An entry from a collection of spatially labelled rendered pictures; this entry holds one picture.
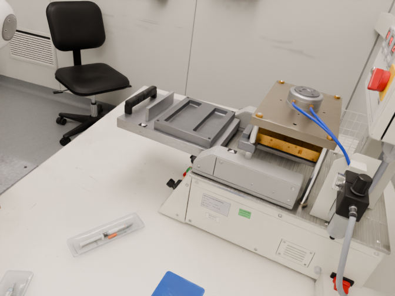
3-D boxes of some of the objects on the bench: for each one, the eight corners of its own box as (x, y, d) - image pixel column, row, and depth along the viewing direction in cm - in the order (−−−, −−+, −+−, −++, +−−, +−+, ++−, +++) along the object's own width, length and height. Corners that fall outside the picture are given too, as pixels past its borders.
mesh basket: (365, 142, 142) (378, 117, 134) (377, 175, 120) (394, 147, 113) (316, 130, 145) (326, 105, 138) (319, 160, 123) (331, 132, 116)
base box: (354, 211, 100) (378, 169, 91) (352, 312, 71) (388, 266, 61) (203, 155, 115) (210, 114, 105) (150, 220, 85) (154, 171, 76)
